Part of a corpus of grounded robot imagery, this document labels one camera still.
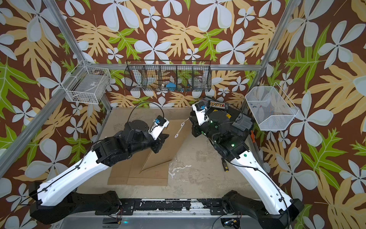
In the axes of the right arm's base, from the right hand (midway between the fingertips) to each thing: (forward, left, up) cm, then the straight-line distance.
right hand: (189, 117), depth 66 cm
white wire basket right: (+14, -49, -10) cm, 52 cm away
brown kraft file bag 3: (-13, +37, -36) cm, 54 cm away
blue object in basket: (+34, +11, -8) cm, 37 cm away
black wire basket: (+38, +8, -2) cm, 39 cm away
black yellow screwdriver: (-9, -23, -35) cm, 43 cm away
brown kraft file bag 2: (-16, +19, -36) cm, 44 cm away
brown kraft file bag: (-4, +6, -5) cm, 9 cm away
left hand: (-8, +10, -3) cm, 13 cm away
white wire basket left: (+28, +62, -2) cm, 68 cm away
